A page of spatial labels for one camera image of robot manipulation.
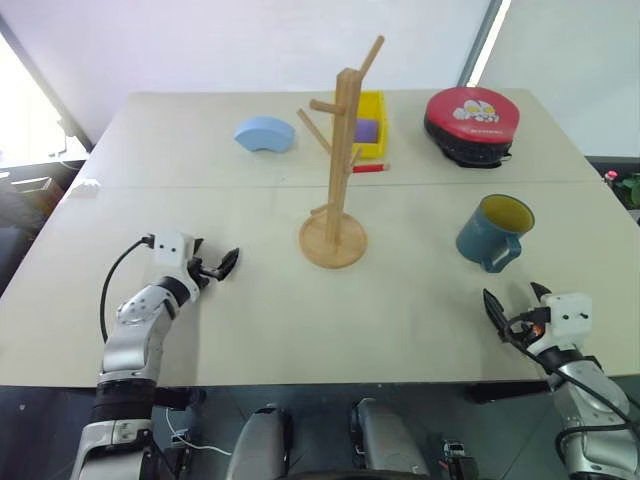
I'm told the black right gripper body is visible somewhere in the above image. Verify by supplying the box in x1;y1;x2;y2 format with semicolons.
503;305;552;347

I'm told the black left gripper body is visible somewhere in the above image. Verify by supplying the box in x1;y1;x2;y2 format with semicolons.
185;255;211;292

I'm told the wooden mug tree stand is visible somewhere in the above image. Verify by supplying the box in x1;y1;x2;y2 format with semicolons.
298;34;387;272

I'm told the blue mug with yellow inside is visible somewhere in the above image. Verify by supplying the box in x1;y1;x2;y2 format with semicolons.
454;194;537;274

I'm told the blue arch foam block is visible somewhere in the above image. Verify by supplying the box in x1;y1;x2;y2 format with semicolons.
233;115;301;156

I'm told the green plant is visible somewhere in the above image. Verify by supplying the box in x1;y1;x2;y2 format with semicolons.
619;172;640;209

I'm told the grey rounded robot leg cover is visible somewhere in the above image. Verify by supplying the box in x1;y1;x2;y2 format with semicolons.
230;404;294;480
348;397;432;480

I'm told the red marker pen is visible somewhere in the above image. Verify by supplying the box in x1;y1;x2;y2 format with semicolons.
351;160;393;175

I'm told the dark furniture with papers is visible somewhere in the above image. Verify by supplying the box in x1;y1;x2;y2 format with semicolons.
0;158;89;296

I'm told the yellow plastic bin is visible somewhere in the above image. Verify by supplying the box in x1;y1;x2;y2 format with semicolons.
349;89;392;159

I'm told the red and black round pad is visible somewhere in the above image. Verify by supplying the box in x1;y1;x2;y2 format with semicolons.
422;85;524;171

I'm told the purple foam block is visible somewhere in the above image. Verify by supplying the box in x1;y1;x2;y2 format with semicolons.
353;118;382;144

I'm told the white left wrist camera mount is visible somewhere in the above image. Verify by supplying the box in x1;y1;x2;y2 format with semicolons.
152;229;196;270

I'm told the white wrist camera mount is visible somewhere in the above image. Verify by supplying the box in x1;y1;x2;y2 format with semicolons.
152;229;196;270
529;292;594;354

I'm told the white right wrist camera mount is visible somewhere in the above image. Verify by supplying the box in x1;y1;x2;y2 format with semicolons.
529;292;594;354

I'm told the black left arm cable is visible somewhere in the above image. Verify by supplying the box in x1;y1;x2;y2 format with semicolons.
99;234;157;346

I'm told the thin white cable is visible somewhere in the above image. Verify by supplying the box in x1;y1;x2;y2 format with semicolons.
164;407;234;457

